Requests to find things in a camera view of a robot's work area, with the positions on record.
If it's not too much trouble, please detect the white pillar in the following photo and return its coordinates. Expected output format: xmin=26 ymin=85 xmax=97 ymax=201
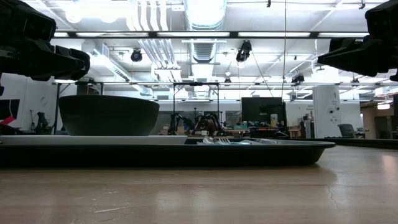
xmin=312 ymin=85 xmax=342 ymax=139

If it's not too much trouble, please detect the thin hanging cable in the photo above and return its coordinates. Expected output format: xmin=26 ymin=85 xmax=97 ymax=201
xmin=281 ymin=0 xmax=287 ymax=98

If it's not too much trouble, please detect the red and black sign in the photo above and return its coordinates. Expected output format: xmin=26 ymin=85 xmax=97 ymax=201
xmin=0 ymin=98 xmax=21 ymax=126

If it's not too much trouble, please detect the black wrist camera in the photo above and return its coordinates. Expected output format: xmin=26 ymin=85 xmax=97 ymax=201
xmin=0 ymin=0 xmax=57 ymax=42
xmin=365 ymin=0 xmax=398 ymax=41

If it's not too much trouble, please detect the grey cloth napkin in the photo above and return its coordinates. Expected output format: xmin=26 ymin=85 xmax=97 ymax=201
xmin=231 ymin=138 xmax=280 ymax=146

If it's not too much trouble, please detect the black background rail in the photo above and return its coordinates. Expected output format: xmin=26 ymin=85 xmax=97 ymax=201
xmin=51 ymin=81 xmax=398 ymax=86

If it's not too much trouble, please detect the grey office chair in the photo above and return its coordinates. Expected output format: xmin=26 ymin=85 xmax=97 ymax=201
xmin=338 ymin=123 xmax=358 ymax=139

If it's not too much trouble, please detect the black aluminium table frame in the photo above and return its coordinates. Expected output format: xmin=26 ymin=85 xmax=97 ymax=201
xmin=334 ymin=138 xmax=398 ymax=149

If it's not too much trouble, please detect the black plastic serving tray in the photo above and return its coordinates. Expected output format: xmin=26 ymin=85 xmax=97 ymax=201
xmin=0 ymin=140 xmax=336 ymax=168

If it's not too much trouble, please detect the black background rig frame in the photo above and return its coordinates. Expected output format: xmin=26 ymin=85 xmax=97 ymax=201
xmin=172 ymin=82 xmax=220 ymax=135

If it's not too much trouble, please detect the black overhead beam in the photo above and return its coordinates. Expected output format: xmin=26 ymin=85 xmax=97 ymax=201
xmin=51 ymin=30 xmax=369 ymax=39

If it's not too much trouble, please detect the thin black tripod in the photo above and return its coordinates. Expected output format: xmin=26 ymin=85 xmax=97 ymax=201
xmin=29 ymin=109 xmax=37 ymax=132

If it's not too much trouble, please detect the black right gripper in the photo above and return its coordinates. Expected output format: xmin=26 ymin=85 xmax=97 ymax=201
xmin=317 ymin=37 xmax=398 ymax=77

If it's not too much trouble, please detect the black round bowl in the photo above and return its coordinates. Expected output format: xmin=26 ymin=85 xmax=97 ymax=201
xmin=58 ymin=95 xmax=160 ymax=137

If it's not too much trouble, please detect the black monitor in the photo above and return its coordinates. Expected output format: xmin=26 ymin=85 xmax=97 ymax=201
xmin=241 ymin=96 xmax=287 ymax=126

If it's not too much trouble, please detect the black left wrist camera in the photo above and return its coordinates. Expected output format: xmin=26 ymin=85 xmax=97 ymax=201
xmin=0 ymin=0 xmax=57 ymax=42

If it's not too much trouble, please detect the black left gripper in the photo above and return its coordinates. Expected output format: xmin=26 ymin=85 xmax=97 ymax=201
xmin=0 ymin=37 xmax=91 ymax=82

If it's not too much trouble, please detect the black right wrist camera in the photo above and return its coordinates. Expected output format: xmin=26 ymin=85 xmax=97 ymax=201
xmin=365 ymin=0 xmax=398 ymax=41

